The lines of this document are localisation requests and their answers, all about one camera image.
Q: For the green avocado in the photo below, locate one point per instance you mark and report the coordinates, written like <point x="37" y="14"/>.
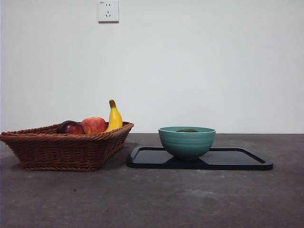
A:
<point x="186" y="130"/>

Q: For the yellow banana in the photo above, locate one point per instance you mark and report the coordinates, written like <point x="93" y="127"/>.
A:
<point x="115" y="118"/>

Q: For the teal ceramic bowl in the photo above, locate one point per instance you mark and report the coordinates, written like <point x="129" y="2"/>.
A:
<point x="187" y="145"/>

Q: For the red yellow apple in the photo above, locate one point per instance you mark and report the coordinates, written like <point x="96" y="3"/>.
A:
<point x="93" y="124"/>

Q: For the dark red plum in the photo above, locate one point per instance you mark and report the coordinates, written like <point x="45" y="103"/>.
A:
<point x="70" y="128"/>

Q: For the black rectangular tray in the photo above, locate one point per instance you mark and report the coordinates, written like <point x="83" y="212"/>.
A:
<point x="232" y="161"/>

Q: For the brown wicker basket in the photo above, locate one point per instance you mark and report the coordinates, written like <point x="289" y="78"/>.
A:
<point x="61" y="152"/>

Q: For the white wall socket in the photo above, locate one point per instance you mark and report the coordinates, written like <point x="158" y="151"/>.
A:
<point x="108" y="12"/>

